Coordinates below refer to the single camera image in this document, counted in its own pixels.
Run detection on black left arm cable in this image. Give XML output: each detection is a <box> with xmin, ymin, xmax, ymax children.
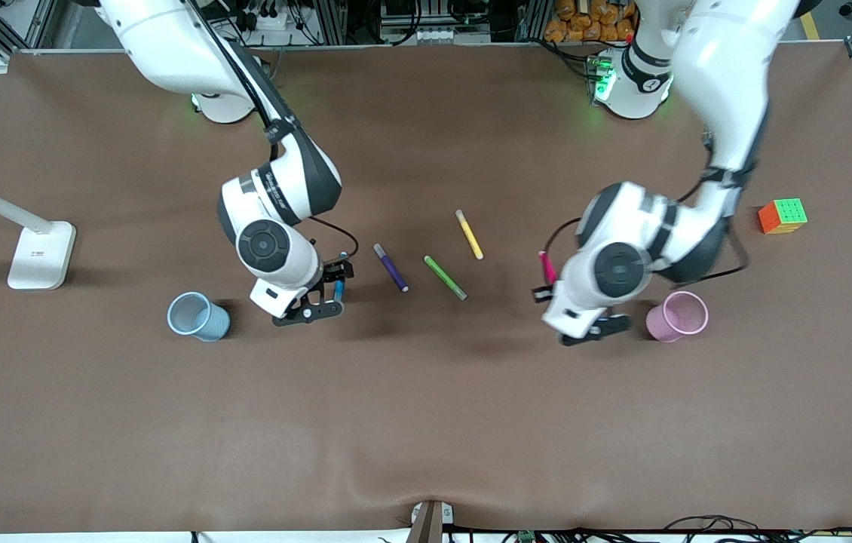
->
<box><xmin>543</xmin><ymin>132</ymin><xmax>752</xmax><ymax>291</ymax></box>

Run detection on yellow marker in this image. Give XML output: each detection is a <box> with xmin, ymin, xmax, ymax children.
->
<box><xmin>455</xmin><ymin>209</ymin><xmax>485</xmax><ymax>261</ymax></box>

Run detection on white power strip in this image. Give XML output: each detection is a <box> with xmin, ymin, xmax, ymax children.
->
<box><xmin>245</xmin><ymin>6</ymin><xmax>299</xmax><ymax>31</ymax></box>

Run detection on metal table edge clamp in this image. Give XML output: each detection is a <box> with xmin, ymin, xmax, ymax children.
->
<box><xmin>406</xmin><ymin>500</ymin><xmax>455</xmax><ymax>543</ymax></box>

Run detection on purple marker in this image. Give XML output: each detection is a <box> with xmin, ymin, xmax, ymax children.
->
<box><xmin>372</xmin><ymin>243</ymin><xmax>410</xmax><ymax>293</ymax></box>

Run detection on light blue plastic cup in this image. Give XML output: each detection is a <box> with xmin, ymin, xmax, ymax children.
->
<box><xmin>167</xmin><ymin>291</ymin><xmax>231</xmax><ymax>343</ymax></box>

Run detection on green marker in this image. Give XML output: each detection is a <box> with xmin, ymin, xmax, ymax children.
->
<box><xmin>423</xmin><ymin>255</ymin><xmax>469</xmax><ymax>302</ymax></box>

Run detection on pink plastic cup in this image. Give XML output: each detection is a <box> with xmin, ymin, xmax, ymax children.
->
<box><xmin>645</xmin><ymin>290</ymin><xmax>709</xmax><ymax>344</ymax></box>

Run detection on white socket bar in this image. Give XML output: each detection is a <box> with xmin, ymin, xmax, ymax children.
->
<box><xmin>381</xmin><ymin>25</ymin><xmax>492</xmax><ymax>44</ymax></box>

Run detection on multicoloured puzzle cube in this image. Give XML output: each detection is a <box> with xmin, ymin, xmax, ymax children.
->
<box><xmin>758</xmin><ymin>198</ymin><xmax>809</xmax><ymax>235</ymax></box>

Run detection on orange packaged items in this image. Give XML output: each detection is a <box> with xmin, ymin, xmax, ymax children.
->
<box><xmin>544</xmin><ymin>0</ymin><xmax>638</xmax><ymax>44</ymax></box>

